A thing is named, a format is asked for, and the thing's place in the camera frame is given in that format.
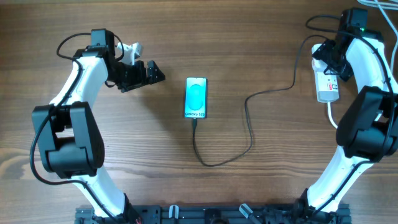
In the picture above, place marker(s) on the Galaxy S25 smartphone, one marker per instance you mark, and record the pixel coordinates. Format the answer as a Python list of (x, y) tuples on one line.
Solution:
[(195, 98)]

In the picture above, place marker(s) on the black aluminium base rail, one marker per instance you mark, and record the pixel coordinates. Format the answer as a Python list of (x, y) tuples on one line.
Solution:
[(281, 213)]

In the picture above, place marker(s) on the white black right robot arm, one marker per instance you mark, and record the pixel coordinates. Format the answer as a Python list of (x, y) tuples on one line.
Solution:
[(368, 130)]

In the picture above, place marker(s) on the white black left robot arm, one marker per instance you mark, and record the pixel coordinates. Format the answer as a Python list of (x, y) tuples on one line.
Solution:
[(68, 147)]

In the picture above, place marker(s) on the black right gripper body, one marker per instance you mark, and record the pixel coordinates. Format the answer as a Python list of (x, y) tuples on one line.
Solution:
[(335, 64)]

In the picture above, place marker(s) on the white power strip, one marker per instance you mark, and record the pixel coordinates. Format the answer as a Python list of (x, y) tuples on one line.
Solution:
[(326, 85)]

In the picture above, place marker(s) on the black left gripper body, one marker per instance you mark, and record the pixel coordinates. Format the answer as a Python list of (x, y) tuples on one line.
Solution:
[(130, 76)]

